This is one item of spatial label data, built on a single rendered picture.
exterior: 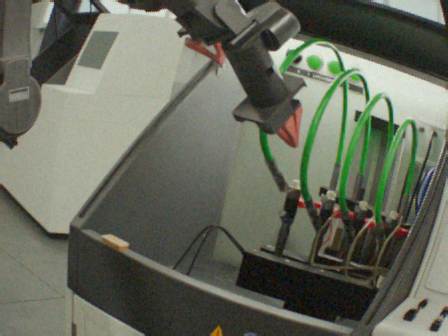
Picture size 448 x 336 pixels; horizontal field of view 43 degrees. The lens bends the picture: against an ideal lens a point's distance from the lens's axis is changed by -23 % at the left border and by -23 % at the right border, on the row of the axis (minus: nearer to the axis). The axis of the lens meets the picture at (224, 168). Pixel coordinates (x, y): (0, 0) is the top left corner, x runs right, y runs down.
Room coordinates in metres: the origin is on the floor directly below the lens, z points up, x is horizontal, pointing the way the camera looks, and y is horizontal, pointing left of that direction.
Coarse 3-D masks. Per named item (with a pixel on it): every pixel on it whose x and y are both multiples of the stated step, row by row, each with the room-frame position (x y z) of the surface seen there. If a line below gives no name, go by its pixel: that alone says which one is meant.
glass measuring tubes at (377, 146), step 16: (384, 128) 1.50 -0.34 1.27; (368, 144) 1.52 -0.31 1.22; (384, 144) 1.50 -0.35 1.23; (400, 144) 1.50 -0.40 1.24; (352, 160) 1.56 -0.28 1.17; (368, 160) 1.52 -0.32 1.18; (384, 160) 1.52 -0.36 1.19; (400, 160) 1.50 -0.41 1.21; (352, 176) 1.54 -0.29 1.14; (368, 176) 1.53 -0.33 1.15; (352, 192) 1.54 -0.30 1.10; (368, 192) 1.53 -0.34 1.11; (384, 208) 1.48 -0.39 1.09; (336, 224) 1.57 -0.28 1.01; (336, 240) 1.54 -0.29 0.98; (368, 256) 1.48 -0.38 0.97
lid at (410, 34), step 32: (256, 0) 1.67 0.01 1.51; (288, 0) 1.60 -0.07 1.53; (320, 0) 1.52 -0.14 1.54; (352, 0) 1.46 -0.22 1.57; (384, 0) 1.38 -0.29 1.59; (416, 0) 1.30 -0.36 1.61; (320, 32) 1.66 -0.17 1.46; (352, 32) 1.57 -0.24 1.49; (384, 32) 1.48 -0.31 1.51; (416, 32) 1.39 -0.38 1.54; (416, 64) 1.52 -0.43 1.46
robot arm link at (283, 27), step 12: (216, 12) 0.89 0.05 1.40; (228, 12) 0.90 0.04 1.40; (240, 12) 0.91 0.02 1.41; (252, 12) 0.95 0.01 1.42; (264, 12) 0.96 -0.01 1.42; (276, 12) 0.97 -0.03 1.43; (288, 12) 0.97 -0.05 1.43; (228, 24) 0.89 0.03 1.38; (240, 24) 0.90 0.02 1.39; (264, 24) 0.95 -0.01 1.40; (276, 24) 0.95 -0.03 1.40; (288, 24) 0.96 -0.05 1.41; (216, 36) 0.95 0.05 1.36; (228, 36) 0.91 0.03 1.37; (276, 36) 0.94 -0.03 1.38; (288, 36) 0.96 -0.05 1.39; (276, 48) 0.97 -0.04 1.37
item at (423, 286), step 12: (444, 192) 1.17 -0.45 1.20; (444, 204) 1.16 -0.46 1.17; (444, 216) 1.15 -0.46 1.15; (444, 228) 1.14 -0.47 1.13; (432, 240) 1.14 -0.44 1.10; (444, 240) 1.13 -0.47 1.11; (432, 252) 1.14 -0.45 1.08; (444, 252) 1.12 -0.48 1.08; (420, 264) 1.14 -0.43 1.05; (432, 264) 1.12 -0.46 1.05; (444, 264) 1.11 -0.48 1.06; (420, 276) 1.13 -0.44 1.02; (432, 276) 1.11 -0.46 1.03; (444, 276) 1.10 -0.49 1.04; (420, 288) 1.12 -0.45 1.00; (432, 288) 1.10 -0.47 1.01; (444, 288) 1.08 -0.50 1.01; (432, 300) 1.09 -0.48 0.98; (444, 300) 1.08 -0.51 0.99
